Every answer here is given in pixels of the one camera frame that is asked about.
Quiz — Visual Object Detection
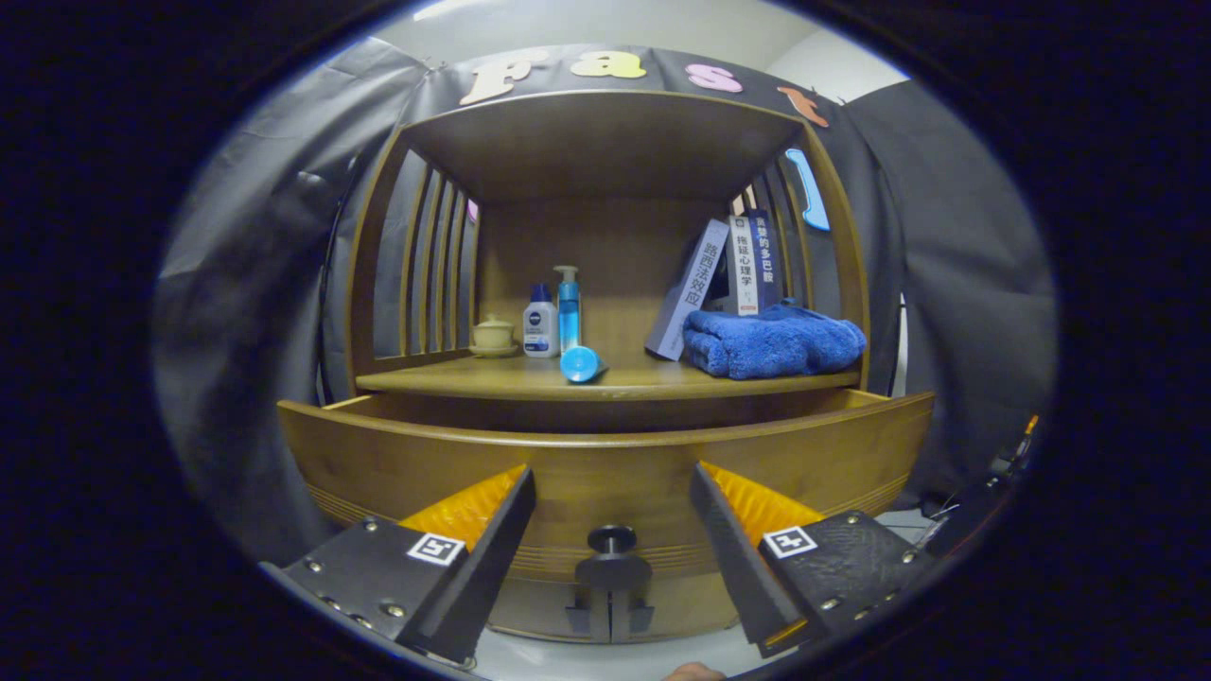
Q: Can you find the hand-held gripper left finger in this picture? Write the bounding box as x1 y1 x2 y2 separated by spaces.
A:
260 465 536 665

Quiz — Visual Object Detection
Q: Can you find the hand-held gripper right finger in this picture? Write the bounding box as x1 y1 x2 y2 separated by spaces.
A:
689 462 938 660

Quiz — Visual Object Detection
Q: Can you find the white blue cosmetic tube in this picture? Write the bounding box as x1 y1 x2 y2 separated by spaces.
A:
559 345 609 384

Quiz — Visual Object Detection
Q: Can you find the wooden cabinet door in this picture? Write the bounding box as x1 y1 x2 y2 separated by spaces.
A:
610 572 744 639
487 572 611 644

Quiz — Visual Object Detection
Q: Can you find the wooden countertop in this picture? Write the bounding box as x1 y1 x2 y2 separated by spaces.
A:
356 352 862 402

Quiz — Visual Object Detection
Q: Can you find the wooden cabinet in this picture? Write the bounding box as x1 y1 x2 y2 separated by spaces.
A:
342 90 871 644

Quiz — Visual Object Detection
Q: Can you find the folded blue towel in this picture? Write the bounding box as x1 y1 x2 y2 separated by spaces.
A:
682 301 868 381

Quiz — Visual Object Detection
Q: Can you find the cream lidded teacup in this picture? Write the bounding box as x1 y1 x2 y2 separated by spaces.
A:
469 314 520 358

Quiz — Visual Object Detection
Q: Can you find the white bottle with blue cap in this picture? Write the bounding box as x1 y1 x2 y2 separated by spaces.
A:
522 284 560 358

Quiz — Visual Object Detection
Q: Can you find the blue pump bottle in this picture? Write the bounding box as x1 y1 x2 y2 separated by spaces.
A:
554 266 583 353

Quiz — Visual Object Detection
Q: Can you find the black and orange device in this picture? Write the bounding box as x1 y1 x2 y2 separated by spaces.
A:
989 414 1042 479

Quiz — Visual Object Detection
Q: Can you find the grey leaning book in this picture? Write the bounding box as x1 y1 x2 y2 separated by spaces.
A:
645 219 731 362

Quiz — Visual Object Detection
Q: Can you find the white spine book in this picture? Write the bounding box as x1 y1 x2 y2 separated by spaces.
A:
727 216 763 317

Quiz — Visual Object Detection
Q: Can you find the dark blue book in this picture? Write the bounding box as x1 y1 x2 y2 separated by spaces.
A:
754 210 786 308

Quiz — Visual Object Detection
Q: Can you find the black backdrop cloth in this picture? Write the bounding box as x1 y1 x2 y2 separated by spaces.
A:
151 43 1058 568

